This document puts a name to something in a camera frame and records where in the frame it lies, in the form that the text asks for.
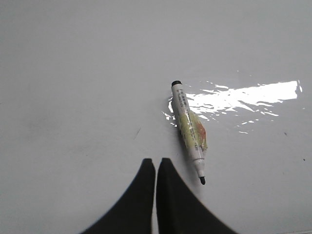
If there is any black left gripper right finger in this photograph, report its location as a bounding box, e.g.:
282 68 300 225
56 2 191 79
156 158 235 234

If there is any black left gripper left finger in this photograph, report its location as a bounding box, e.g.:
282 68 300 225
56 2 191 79
83 158 156 234

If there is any black whiteboard marker taped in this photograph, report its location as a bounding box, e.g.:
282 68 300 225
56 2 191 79
171 80 208 185

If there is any white glossy whiteboard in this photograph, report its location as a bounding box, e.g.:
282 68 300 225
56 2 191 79
0 0 312 234

